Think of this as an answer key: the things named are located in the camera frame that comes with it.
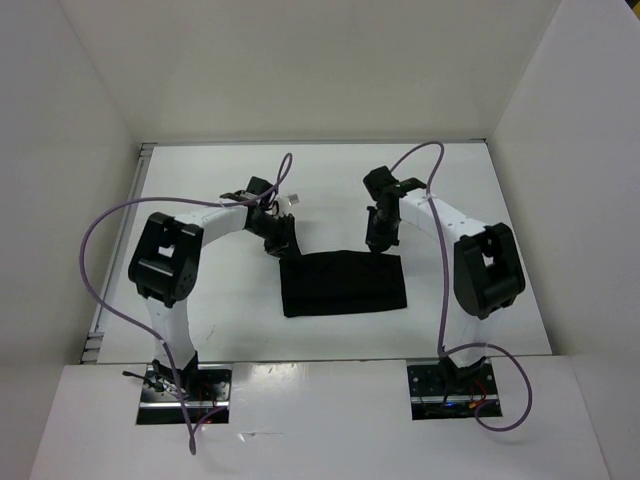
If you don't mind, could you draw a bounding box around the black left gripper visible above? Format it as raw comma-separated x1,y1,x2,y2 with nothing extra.
246,212,303,263

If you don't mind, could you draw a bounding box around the black fabric skirt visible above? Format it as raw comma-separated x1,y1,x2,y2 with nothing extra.
279,250,408,318

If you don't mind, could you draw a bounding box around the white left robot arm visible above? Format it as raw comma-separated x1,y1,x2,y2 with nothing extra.
128,177,301,400

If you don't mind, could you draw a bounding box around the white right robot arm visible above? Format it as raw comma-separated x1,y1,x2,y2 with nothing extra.
363,166,526,394

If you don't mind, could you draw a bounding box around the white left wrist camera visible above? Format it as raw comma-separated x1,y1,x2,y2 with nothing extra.
275,194,300,217

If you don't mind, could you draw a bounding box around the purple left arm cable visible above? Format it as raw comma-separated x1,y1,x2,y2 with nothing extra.
81,152,294,456

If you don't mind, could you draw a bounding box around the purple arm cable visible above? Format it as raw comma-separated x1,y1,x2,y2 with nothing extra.
387,141,533,430
81,152,294,456

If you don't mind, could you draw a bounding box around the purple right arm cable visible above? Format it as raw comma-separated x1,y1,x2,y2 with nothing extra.
387,141,533,430

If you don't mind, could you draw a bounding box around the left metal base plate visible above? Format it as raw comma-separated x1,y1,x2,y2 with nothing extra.
134,363,232,426

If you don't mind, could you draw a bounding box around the metal base plate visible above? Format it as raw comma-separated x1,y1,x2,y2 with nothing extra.
406,357,502,421
134,363,232,426

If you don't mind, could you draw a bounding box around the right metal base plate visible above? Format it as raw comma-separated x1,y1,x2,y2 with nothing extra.
406,357,502,421

